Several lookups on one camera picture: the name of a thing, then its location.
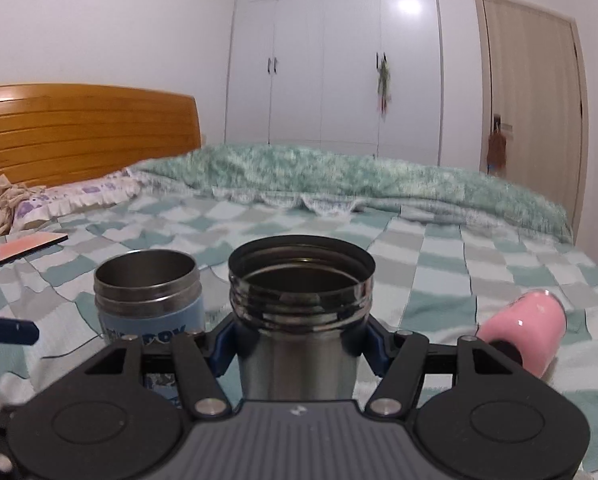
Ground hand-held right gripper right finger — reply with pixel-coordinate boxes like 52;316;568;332
363;317;546;418

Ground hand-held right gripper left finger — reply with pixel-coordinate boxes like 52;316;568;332
54;319;241;419

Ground plain stainless steel cup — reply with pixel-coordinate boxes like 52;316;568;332
227;234;376;404

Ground blue-labelled stainless steel cup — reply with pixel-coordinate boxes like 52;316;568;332
93;249;206;409

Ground pink cup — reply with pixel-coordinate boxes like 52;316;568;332
476;288;568;379

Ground pink flat board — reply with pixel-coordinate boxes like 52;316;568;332
0;233;70;275

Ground checkered bed sheet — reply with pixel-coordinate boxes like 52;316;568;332
0;187;598;480

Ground beige crumpled cloth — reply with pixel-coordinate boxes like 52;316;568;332
0;174;47;237

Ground purple floral pillow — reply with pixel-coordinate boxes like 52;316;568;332
10;169;144;233

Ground green fluffy blanket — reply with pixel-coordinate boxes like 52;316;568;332
129;142;574;246

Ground wooden headboard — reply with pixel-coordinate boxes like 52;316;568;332
0;83;203;193

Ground brown hanging ornament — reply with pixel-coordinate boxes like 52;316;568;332
485;114;509;178

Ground green hanging ornament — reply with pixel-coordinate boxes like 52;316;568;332
375;57;394;120

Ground beige door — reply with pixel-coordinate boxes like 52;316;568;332
473;0;591;246

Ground white wardrobe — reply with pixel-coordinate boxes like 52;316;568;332
223;0;442;167

